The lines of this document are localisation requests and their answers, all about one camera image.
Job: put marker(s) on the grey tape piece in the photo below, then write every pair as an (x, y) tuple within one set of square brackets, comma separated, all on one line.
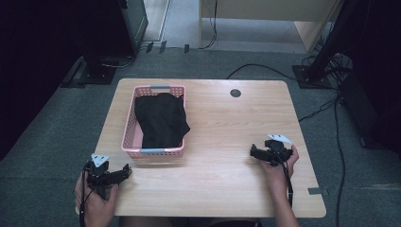
[(317, 190)]

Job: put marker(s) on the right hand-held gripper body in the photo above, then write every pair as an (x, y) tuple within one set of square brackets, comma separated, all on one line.
[(279, 153)]

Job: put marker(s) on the dark grey cabinet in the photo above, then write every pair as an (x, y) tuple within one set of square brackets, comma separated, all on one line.
[(135, 25)]

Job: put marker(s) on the round grey table grommet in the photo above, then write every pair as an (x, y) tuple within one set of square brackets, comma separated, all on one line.
[(235, 93)]

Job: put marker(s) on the person's left hand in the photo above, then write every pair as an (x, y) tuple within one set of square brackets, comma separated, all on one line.
[(97, 211)]

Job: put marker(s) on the person's right hand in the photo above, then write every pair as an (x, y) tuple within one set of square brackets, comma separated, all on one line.
[(279, 179)]

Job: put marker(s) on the black tape strip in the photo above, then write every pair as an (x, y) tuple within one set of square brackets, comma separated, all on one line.
[(149, 47), (186, 48), (162, 46)]

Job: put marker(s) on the pink plastic basket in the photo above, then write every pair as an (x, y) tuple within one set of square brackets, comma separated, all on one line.
[(132, 135)]

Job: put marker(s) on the black metal stand base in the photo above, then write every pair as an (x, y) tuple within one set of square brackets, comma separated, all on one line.
[(91, 74)]

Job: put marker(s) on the black cloth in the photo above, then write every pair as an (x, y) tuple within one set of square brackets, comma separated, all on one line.
[(162, 121)]

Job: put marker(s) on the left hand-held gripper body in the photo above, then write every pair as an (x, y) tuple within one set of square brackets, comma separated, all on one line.
[(97, 175)]

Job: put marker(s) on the black box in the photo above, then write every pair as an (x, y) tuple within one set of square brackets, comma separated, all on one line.
[(362, 107)]

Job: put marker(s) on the black stand with square base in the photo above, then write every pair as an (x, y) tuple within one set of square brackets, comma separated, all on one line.
[(315, 74)]

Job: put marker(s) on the light wooden desk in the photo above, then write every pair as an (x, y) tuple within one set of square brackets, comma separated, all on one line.
[(268, 9)]

